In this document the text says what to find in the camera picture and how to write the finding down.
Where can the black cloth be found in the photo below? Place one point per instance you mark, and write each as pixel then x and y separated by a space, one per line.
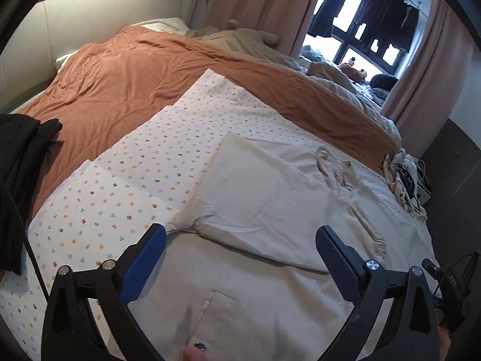
pixel 18 158

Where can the small white box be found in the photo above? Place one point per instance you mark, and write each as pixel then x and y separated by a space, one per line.
pixel 422 197

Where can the beige plush toy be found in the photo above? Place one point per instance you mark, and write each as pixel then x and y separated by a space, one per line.
pixel 263 35

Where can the person's left hand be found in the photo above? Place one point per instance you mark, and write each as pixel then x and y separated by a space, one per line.
pixel 193 351

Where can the blue grey bedding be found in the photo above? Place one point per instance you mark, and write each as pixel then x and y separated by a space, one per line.
pixel 372 92

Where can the black cushion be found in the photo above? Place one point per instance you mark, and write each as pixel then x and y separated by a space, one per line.
pixel 383 81

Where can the patterned cloth pile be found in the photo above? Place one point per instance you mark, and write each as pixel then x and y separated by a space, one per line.
pixel 398 190

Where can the rust orange duvet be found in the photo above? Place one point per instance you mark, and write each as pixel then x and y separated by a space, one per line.
pixel 124 75

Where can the beige garment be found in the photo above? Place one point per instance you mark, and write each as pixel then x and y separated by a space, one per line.
pixel 263 203

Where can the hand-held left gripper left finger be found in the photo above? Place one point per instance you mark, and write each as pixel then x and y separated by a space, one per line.
pixel 144 265

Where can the white padded headboard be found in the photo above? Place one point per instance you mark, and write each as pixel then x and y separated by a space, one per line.
pixel 75 18

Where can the hanging dark clothes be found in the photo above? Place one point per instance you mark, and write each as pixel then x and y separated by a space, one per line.
pixel 394 11

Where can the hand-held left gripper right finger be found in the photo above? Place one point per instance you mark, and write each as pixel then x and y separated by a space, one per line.
pixel 334 267

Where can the pink curtain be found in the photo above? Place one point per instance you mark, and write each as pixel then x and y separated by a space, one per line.
pixel 424 75
pixel 263 0

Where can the small brown plush toy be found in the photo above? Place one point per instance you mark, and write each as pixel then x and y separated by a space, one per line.
pixel 353 69

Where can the window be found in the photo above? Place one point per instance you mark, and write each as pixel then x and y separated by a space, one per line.
pixel 327 41

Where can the white floral bed sheet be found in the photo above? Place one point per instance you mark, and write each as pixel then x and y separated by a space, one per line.
pixel 150 150

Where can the white pillow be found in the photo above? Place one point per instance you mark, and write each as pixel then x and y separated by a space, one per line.
pixel 169 25

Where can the beige blanket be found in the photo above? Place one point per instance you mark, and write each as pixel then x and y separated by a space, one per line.
pixel 240 43

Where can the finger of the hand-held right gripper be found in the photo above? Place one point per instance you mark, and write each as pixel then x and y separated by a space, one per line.
pixel 430 265

